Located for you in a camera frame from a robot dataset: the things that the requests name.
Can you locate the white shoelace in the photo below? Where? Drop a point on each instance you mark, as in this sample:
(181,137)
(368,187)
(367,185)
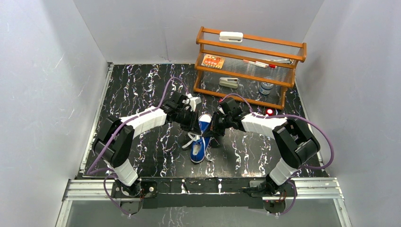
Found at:
(198,146)

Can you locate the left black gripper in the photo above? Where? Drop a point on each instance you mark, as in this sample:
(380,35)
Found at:
(191,120)

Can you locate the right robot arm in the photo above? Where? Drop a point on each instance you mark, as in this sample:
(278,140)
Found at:
(295,141)

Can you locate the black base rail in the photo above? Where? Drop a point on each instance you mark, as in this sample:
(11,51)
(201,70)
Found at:
(164,192)

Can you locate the red emergency button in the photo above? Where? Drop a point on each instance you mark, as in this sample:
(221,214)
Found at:
(269,112)

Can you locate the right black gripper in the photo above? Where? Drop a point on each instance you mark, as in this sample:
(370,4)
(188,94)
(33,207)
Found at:
(214,130)

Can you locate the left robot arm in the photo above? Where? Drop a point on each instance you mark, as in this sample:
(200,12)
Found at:
(114,139)

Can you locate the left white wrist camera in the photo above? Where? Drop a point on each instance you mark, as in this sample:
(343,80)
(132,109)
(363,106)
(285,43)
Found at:
(193,101)

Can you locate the small bottle on shelf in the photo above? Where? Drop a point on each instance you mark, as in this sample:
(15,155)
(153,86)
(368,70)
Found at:
(265,88)

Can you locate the wooden shelf rack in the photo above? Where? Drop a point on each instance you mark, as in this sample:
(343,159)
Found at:
(258,68)

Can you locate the grey stapler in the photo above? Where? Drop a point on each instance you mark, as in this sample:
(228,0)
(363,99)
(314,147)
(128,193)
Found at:
(229,82)

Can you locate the white box top shelf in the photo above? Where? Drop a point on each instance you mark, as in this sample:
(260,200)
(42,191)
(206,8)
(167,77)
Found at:
(231,37)

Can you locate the blue canvas sneaker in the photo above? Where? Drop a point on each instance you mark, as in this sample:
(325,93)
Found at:
(204,121)

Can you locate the orange snack packet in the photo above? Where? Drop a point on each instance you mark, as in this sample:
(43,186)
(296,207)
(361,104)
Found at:
(213,61)

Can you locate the red white marker pen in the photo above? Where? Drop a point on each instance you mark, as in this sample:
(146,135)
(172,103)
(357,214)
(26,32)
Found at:
(260,64)

